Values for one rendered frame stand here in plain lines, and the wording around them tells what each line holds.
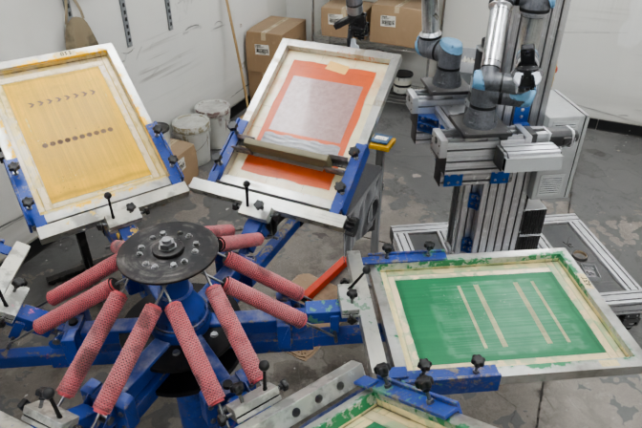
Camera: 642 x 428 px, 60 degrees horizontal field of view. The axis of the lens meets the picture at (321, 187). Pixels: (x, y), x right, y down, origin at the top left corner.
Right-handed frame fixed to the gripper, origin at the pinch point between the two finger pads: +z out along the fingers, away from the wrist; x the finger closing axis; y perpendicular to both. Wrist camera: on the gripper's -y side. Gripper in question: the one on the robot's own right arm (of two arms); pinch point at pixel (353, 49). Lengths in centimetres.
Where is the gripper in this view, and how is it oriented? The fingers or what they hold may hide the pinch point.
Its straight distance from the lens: 280.1
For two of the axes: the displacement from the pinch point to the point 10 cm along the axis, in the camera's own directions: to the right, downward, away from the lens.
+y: 9.1, 2.2, -3.6
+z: 1.2, 6.8, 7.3
